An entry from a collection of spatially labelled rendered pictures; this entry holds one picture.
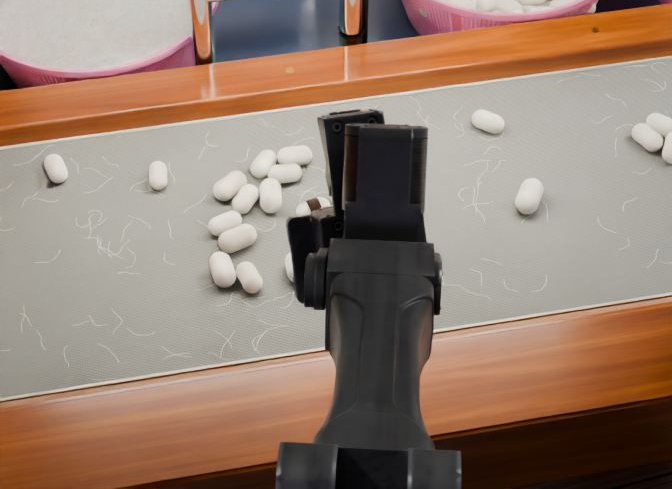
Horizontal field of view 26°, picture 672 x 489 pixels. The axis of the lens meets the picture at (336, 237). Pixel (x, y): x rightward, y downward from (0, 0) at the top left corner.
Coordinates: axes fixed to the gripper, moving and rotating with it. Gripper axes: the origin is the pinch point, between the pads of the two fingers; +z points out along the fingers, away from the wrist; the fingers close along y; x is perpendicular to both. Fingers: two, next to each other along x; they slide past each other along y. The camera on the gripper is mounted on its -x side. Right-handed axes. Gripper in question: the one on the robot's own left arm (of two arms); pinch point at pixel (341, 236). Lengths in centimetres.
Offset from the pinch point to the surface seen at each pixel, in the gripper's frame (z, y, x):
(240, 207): 17.1, 6.6, -1.5
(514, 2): 36.3, -26.3, -16.7
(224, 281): 10.6, 9.3, 4.0
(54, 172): 22.7, 23.0, -6.5
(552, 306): 6.2, -18.5, 9.7
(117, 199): 21.4, 17.6, -3.3
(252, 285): 9.9, 7.0, 4.6
